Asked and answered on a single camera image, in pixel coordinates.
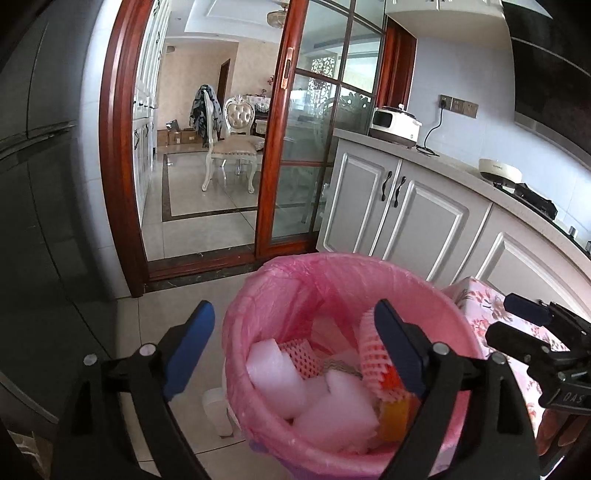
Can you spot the dark patterned clothes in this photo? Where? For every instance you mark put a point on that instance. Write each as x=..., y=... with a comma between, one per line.
x=203, y=110

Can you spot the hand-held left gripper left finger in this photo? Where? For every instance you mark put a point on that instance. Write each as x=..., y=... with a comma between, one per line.
x=189, y=350

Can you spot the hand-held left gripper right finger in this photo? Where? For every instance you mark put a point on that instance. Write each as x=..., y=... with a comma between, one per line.
x=401, y=350

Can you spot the person's right hand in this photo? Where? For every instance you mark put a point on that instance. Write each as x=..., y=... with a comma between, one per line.
x=558, y=431

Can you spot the cardboard boxes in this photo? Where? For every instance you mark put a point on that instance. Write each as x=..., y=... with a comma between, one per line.
x=178, y=134

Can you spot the white foam blocks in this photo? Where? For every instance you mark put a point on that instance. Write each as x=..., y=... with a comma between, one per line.
x=272, y=374

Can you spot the white wall cabinet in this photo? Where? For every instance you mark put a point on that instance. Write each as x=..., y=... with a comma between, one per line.
x=438, y=11

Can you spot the white tufted dining chair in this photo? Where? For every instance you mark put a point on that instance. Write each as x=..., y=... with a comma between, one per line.
x=239, y=115

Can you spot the black range hood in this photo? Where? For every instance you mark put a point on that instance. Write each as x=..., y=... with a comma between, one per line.
x=554, y=69

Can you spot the white plastic container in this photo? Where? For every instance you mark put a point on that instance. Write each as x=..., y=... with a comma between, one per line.
x=219, y=410

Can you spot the black gas stove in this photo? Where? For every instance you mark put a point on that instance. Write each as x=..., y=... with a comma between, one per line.
x=531, y=201

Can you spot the pink-lined waste bin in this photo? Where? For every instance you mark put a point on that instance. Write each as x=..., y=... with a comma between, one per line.
x=277, y=295

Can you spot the dark refrigerator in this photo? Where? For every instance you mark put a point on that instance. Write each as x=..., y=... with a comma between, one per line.
x=41, y=207

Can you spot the white kitchen base cabinet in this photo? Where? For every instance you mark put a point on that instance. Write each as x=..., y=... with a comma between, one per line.
x=438, y=217

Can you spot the brass wall outlet panel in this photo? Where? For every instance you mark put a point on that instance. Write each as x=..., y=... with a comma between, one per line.
x=457, y=106

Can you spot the pink foam fruit net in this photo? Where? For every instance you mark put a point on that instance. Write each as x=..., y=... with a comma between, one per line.
x=300, y=360

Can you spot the green wavy striped cloth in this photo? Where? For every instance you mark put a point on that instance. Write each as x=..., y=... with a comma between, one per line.
x=341, y=367

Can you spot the wooden door frame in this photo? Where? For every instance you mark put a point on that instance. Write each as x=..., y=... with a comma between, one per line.
x=120, y=138

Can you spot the white hall cabinet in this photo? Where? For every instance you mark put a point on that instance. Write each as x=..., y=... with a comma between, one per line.
x=147, y=92

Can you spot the pink floral tablecloth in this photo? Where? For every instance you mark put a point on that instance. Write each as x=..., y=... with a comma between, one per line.
x=485, y=304

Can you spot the white electric pan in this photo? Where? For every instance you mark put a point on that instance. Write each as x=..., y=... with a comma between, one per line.
x=498, y=170

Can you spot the white rice cooker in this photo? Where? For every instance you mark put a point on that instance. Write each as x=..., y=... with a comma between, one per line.
x=392, y=124

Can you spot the ceiling lamp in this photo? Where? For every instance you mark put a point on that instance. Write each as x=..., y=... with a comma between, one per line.
x=278, y=16

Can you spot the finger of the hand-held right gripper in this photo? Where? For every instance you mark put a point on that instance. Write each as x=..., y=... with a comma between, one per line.
x=526, y=308
x=512, y=339

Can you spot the wooden sliding glass door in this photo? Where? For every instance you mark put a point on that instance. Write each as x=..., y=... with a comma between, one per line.
x=272, y=161

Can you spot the small white foam piece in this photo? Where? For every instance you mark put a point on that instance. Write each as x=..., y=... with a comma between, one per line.
x=344, y=383

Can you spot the pink foam net with orange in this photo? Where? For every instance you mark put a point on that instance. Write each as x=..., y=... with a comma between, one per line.
x=371, y=360

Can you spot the white foam block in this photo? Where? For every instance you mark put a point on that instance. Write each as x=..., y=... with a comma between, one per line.
x=332, y=420

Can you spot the yellow fruit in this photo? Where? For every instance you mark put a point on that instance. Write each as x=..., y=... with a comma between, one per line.
x=397, y=420

